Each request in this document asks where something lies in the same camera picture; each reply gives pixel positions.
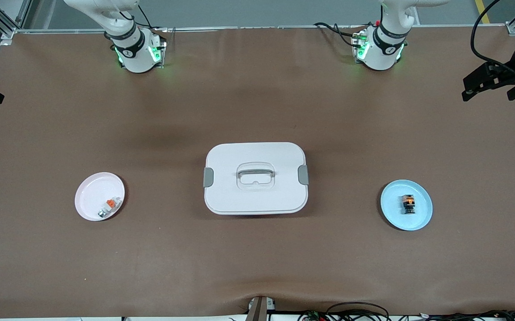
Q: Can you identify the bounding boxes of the black and orange switch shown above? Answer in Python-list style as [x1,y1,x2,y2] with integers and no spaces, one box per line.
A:
[400,194,416,215]

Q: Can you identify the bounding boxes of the pink round plate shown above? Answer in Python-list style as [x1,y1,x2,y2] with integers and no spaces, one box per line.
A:
[74,172,126,222]

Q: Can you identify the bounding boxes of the light blue round plate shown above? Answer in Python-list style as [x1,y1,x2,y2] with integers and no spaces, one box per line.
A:
[380,179,433,231]

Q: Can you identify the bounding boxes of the white lidded storage box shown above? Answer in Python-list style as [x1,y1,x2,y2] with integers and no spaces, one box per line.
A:
[203,142,310,216]

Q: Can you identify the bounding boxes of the brown table mat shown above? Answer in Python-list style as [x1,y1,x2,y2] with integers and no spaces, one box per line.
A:
[0,26,515,319]

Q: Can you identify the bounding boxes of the aluminium table edge rail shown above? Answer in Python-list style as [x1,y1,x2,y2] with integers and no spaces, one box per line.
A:
[14,24,513,35]

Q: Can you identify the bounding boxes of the black left base cable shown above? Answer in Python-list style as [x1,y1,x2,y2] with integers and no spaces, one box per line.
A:
[313,21,366,48]

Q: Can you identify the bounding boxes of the black cable bundle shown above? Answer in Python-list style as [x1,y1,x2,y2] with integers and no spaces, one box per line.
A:
[297,309,515,321]

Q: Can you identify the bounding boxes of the black looped cable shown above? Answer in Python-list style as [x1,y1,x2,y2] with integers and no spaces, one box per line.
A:
[326,301,390,321]

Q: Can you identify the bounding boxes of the grey camera bracket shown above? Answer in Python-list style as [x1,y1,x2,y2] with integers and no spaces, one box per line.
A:
[245,296,276,321]

